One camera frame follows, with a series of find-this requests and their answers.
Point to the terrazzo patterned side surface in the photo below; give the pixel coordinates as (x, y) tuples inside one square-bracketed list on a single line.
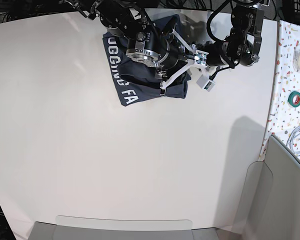
[(284, 120)]

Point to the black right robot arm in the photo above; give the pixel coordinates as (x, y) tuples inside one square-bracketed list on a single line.
[(125, 19)]

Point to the dark blue t-shirt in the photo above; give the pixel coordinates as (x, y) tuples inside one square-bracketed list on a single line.
[(135, 82)]

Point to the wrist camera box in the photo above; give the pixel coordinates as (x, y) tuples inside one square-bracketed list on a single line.
[(205, 83), (200, 58)]

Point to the grey panel at bottom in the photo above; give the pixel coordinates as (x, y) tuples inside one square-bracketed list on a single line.
[(81, 228)]

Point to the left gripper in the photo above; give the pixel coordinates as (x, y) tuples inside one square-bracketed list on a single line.
[(217, 58)]

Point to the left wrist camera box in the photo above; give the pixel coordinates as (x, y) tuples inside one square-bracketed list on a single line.
[(205, 83)]

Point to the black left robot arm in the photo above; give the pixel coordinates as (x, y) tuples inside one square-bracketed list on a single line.
[(243, 44)]

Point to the grey panel at right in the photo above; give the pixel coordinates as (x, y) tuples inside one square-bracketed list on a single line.
[(269, 208)]

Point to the grey panel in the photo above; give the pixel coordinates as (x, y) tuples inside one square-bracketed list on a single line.
[(81, 228), (269, 208)]

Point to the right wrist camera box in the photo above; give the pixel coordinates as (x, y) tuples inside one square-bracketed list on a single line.
[(200, 58)]

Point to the green tape roll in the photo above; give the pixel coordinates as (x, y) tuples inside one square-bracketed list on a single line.
[(294, 99)]

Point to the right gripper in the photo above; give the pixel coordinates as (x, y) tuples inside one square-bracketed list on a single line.
[(175, 57)]

